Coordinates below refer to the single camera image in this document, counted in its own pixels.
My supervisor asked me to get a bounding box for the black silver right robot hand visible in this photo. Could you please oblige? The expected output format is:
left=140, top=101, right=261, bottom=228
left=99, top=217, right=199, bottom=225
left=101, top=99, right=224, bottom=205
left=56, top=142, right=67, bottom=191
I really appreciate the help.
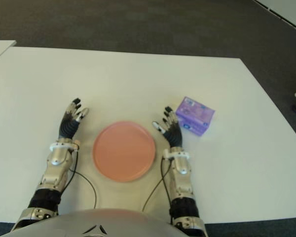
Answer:
left=151, top=106, right=185, bottom=149

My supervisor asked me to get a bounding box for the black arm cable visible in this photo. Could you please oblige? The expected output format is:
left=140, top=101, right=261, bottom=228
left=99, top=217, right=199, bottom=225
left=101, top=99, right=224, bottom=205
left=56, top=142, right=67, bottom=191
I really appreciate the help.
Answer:
left=142, top=157, right=175, bottom=224
left=64, top=148, right=97, bottom=210

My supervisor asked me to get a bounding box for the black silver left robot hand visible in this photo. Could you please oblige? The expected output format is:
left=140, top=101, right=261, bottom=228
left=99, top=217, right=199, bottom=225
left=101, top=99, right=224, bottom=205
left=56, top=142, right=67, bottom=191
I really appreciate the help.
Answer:
left=57, top=98, right=90, bottom=142

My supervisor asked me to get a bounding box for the white panel with dark seam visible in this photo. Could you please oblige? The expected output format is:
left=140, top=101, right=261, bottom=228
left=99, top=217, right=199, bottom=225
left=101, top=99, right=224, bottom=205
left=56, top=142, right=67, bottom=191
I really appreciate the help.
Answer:
left=253, top=0, right=296, bottom=34

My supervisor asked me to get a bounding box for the purple tissue paper pack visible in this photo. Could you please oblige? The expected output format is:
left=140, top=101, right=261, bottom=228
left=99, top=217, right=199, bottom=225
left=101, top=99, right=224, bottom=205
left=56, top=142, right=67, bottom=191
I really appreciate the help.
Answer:
left=175, top=96, right=216, bottom=137

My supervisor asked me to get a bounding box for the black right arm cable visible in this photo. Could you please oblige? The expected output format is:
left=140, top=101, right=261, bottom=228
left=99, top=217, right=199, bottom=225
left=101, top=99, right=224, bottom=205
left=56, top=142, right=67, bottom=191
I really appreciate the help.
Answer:
left=142, top=157, right=175, bottom=224

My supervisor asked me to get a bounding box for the white neighbouring table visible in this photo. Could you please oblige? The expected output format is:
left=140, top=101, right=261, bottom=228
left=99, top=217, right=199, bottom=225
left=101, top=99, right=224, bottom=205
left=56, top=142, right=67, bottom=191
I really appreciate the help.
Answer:
left=0, top=40, right=17, bottom=65

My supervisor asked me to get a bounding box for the round pink plate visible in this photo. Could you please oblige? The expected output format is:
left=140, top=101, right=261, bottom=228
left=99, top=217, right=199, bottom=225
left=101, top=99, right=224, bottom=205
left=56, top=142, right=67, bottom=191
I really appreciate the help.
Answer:
left=93, top=120, right=156, bottom=183

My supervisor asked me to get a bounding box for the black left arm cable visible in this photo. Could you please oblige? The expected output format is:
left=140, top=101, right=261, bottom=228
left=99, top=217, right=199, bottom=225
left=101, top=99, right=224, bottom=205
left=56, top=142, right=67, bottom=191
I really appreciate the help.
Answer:
left=64, top=148, right=97, bottom=210

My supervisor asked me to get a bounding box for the silver robot torso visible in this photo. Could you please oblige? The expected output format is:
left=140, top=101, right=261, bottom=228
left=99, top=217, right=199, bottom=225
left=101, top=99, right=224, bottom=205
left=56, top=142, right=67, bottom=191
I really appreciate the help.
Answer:
left=0, top=208, right=188, bottom=237

